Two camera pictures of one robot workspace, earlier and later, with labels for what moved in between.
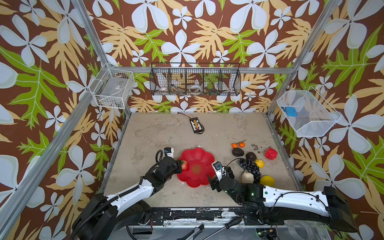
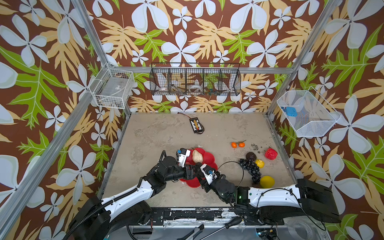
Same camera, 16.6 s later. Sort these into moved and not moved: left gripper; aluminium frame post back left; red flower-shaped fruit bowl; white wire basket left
Moved: left gripper
Not moved: white wire basket left; aluminium frame post back left; red flower-shaped fruit bowl
